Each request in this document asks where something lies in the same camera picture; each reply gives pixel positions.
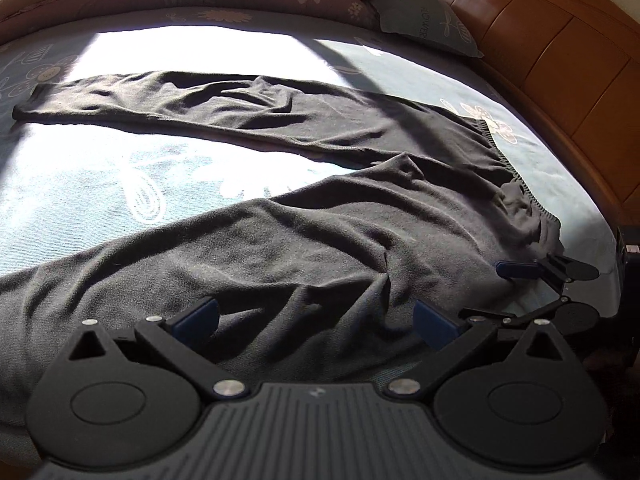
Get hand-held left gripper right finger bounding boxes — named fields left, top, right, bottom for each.
left=386, top=300, right=571, bottom=402

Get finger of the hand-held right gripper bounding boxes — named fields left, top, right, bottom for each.
left=459, top=296, right=599, bottom=337
left=495, top=253, right=599, bottom=295

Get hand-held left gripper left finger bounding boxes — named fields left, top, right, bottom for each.
left=67, top=296, right=249, bottom=402

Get dark grey pants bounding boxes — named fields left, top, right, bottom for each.
left=0, top=71, right=565, bottom=401

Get wooden headboard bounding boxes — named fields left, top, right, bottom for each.
left=402, top=0, right=640, bottom=233

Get teal printed pillow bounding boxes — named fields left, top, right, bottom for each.
left=370, top=0, right=485, bottom=59

